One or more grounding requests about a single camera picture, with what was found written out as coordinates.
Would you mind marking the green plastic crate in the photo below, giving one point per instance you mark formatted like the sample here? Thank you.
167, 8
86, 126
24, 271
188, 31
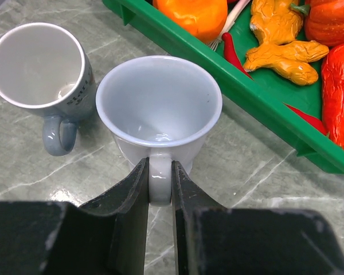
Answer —
265, 95

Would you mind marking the orange carrot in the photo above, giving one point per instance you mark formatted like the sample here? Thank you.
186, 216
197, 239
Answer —
332, 72

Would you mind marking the white daikon radish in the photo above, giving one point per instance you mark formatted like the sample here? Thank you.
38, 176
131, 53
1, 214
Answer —
230, 20

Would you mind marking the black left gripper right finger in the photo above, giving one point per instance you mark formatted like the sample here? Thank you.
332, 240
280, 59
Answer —
212, 239

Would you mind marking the yellow ginger root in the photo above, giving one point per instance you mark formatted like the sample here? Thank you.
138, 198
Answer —
276, 25

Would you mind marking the orange bell pepper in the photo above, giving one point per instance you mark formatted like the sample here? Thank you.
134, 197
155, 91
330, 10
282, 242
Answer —
203, 19

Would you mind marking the grey blue printed mug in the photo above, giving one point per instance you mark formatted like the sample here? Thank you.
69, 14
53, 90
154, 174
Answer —
45, 70

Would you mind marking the small orange pumpkin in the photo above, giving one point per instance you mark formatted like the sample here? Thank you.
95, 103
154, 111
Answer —
324, 21

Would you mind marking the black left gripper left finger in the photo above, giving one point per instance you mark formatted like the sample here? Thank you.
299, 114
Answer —
106, 235

